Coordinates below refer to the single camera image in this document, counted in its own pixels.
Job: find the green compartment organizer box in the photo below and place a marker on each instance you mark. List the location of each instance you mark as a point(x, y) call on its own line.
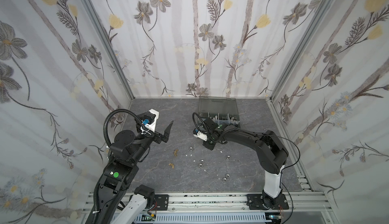
point(220, 110)

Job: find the aluminium front rail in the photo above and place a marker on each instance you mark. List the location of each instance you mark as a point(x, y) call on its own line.
point(237, 202)

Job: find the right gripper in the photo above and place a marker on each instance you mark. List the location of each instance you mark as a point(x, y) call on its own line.
point(209, 142)

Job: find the silver nut pair center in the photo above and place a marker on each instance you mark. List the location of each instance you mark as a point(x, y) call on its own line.
point(201, 163)

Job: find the white cable duct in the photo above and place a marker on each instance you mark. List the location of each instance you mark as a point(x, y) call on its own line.
point(204, 218)

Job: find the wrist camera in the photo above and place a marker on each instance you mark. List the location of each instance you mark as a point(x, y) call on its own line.
point(149, 121)
point(198, 134)

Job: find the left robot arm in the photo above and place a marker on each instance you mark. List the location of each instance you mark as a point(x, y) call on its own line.
point(127, 150)

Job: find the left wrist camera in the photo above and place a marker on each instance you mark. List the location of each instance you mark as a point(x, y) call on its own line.
point(149, 121)

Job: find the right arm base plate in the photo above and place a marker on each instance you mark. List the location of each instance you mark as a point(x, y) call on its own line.
point(260, 202)

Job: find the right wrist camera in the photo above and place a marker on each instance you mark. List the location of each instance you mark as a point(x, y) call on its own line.
point(198, 134)

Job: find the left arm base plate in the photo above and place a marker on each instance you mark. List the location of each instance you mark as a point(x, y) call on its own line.
point(161, 202)

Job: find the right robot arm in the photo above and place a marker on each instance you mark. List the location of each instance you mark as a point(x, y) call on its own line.
point(270, 150)

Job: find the silver nut pair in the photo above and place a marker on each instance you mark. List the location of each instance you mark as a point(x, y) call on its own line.
point(226, 177)
point(201, 163)

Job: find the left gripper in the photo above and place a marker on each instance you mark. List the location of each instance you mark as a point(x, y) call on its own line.
point(157, 138)

